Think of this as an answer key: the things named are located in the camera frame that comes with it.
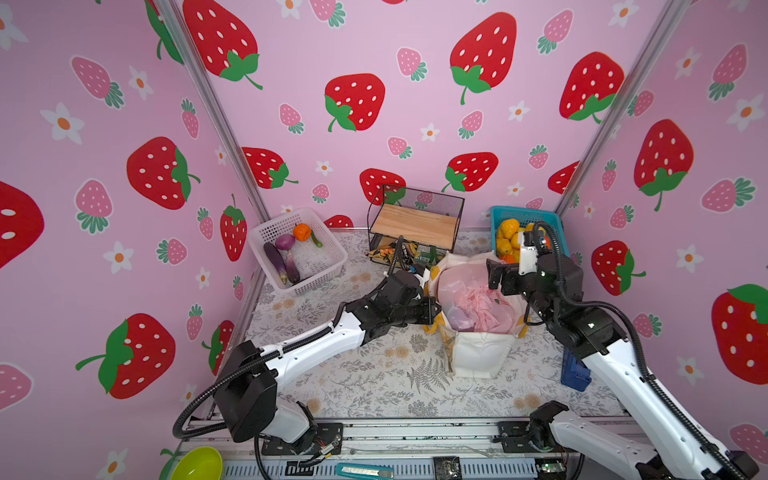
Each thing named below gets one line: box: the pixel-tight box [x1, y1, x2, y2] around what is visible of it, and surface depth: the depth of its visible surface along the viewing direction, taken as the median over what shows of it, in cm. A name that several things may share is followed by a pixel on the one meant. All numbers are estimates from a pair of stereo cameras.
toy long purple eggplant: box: [263, 242, 288, 285], surface depth 110 cm
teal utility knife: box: [334, 463, 395, 480], surface depth 71 cm
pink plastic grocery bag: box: [437, 263, 527, 334], surface depth 83 cm
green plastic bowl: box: [172, 446, 224, 480], surface depth 70 cm
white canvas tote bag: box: [428, 251, 531, 379], surface depth 76 cm
